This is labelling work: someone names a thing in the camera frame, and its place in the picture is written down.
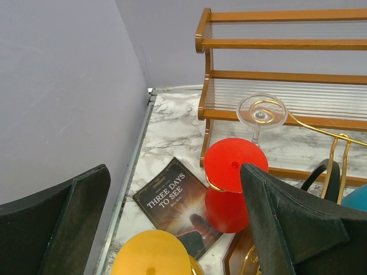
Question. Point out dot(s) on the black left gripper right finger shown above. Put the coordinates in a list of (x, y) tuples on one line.
[(296, 232)]

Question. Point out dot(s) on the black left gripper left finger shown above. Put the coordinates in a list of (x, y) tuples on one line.
[(52, 231)]

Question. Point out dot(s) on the blue plastic wine glass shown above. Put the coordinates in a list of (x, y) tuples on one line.
[(357, 199)]

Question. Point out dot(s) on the red plastic wine glass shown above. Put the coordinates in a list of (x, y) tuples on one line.
[(224, 200)]

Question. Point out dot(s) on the orange plastic wine glass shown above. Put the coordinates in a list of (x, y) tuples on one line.
[(154, 252)]

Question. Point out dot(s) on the clear wine glass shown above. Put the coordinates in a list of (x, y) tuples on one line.
[(260, 112)]

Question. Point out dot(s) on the wooden wine glass rack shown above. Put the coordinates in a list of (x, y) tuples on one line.
[(259, 52)]

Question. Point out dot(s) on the dark book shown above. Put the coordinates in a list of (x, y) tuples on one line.
[(174, 201)]

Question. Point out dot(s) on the gold wire glass holder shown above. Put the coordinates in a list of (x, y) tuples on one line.
[(334, 181)]

